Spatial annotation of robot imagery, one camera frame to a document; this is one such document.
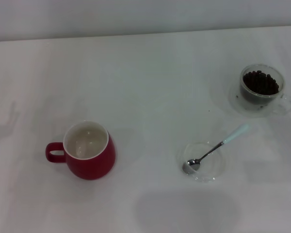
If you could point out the small clear glass dish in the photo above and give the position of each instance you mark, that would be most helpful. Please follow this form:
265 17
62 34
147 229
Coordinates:
213 167

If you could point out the dark coffee beans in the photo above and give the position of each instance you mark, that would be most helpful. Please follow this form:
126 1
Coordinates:
260 82

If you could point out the red ceramic mug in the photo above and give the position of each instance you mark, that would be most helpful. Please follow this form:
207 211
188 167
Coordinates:
92 167

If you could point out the clear glass saucer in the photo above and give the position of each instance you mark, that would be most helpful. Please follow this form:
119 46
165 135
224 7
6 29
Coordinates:
235 102

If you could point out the clear glass cup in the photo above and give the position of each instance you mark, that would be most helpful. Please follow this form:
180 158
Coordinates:
257 98

